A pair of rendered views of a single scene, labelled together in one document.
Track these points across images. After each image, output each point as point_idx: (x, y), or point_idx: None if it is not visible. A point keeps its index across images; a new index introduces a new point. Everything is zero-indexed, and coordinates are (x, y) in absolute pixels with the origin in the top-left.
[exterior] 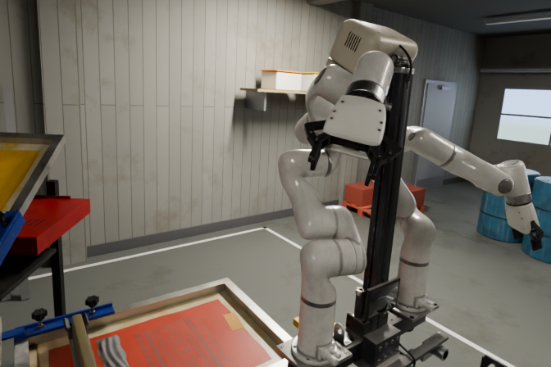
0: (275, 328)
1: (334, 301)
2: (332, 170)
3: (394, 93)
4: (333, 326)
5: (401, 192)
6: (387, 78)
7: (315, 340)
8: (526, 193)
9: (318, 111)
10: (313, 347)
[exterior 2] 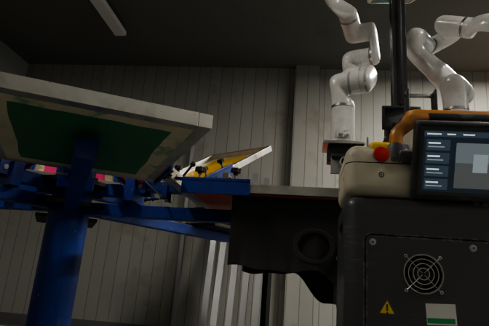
0: None
1: (348, 103)
2: (372, 54)
3: None
4: (348, 121)
5: (428, 59)
6: None
7: (335, 127)
8: None
9: (337, 8)
10: (334, 132)
